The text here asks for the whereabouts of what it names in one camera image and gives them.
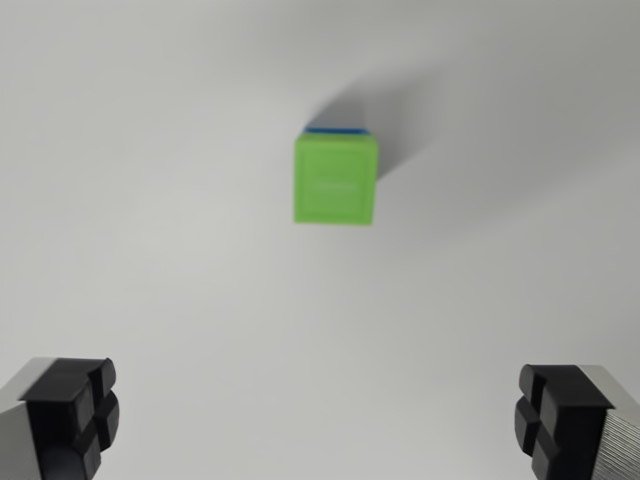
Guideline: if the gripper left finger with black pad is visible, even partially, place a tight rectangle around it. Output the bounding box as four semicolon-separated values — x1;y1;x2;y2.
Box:
0;356;121;480

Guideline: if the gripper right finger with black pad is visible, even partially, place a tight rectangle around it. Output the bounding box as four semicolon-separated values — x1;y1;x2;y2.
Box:
512;363;640;480

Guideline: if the green toy cube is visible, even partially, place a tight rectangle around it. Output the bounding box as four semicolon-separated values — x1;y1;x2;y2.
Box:
292;131;379;227

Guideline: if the blue toy cube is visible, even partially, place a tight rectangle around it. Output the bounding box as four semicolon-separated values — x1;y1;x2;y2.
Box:
302;126;375;137

